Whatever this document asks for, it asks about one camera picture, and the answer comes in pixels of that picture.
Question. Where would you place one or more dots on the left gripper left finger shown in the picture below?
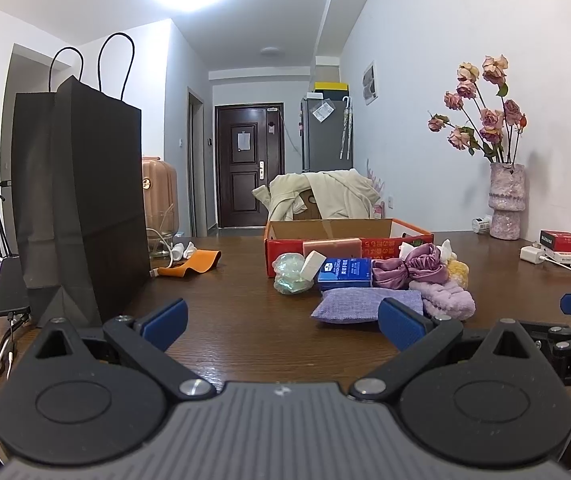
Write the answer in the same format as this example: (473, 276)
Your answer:
(142, 344)

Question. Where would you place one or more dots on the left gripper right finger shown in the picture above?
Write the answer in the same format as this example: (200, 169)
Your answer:
(422, 344)

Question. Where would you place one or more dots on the mauve satin scrunchie cloth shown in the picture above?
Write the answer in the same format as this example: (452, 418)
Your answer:
(421, 264)

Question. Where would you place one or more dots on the yellow plush toy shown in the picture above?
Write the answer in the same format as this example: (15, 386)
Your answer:
(458, 272)

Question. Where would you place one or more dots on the lavender fabric sachet pillow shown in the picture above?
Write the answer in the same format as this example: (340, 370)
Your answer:
(355, 305)

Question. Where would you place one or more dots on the white tissue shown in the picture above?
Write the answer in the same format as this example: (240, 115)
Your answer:
(445, 251)

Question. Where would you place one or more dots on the blue tissue pack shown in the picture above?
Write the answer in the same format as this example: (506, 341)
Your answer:
(345, 273)

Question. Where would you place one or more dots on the white foam block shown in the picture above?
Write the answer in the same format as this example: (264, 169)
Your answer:
(312, 264)

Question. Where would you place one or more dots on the pale green mesh pouf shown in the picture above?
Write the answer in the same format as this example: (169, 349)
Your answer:
(288, 277)

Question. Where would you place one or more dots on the red and black box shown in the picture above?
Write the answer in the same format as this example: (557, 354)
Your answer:
(557, 241)

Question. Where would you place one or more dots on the white tube on table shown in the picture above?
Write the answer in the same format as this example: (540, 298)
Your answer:
(180, 251)

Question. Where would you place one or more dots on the red cardboard box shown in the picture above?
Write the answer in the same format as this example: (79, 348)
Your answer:
(381, 237)

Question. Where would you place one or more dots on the small white packet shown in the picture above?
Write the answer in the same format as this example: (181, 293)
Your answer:
(481, 225)

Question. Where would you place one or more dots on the pink speckled vase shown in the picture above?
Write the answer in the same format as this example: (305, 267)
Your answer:
(507, 200)

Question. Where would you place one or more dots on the black smartphone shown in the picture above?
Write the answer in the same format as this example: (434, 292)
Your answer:
(13, 291)

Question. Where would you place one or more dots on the pink hard-shell suitcase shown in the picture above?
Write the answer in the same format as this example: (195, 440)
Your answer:
(159, 181)

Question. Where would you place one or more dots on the chair with cream coat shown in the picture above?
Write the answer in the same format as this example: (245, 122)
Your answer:
(338, 194)

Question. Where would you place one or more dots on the dried pink rose bouquet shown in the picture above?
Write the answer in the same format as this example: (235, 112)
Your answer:
(493, 123)

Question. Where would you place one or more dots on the black paper shopping bag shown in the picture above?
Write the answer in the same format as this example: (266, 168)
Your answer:
(76, 172)

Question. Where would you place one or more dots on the grey refrigerator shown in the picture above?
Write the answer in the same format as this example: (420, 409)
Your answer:
(326, 141)

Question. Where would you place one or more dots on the dark brown entrance door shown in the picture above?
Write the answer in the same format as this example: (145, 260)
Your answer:
(249, 154)

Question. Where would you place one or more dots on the yellow box on refrigerator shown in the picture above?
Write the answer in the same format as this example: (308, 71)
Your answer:
(322, 86)

